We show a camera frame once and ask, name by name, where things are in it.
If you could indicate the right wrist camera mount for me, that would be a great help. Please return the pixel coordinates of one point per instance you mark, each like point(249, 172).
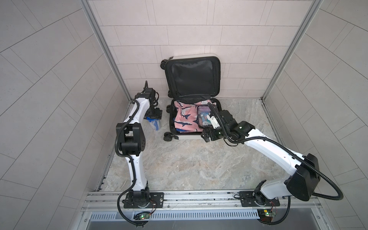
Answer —
point(213, 121)

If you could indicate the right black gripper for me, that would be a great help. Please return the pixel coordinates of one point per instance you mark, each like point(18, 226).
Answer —
point(212, 136)

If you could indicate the aluminium mounting rail frame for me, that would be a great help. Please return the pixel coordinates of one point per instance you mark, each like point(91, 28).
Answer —
point(199, 205)

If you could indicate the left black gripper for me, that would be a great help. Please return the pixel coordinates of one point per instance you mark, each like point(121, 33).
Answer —
point(157, 114)

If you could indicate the black and white suitcase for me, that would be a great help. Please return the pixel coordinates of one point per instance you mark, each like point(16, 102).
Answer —
point(190, 79)

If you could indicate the green circuit board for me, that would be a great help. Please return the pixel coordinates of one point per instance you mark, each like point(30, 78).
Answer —
point(266, 215)
point(142, 216)

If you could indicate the red white striped shirt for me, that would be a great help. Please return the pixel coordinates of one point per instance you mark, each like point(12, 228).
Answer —
point(185, 131)

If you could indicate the right green circuit board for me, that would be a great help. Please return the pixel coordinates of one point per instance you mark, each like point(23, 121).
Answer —
point(266, 215)

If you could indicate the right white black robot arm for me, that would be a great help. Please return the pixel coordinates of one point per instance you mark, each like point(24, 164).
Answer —
point(303, 179)

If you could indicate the left green circuit board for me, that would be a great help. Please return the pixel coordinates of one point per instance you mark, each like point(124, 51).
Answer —
point(142, 216)

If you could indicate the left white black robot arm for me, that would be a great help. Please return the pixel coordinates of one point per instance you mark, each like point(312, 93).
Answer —
point(130, 143)

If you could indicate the pink shark print garment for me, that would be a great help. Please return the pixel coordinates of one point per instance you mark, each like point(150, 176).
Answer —
point(186, 118)

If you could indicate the clear container with blue lid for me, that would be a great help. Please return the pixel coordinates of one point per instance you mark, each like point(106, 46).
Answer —
point(154, 122)

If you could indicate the clear toiletry pouch black trim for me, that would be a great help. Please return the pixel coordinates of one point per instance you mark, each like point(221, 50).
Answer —
point(202, 116)

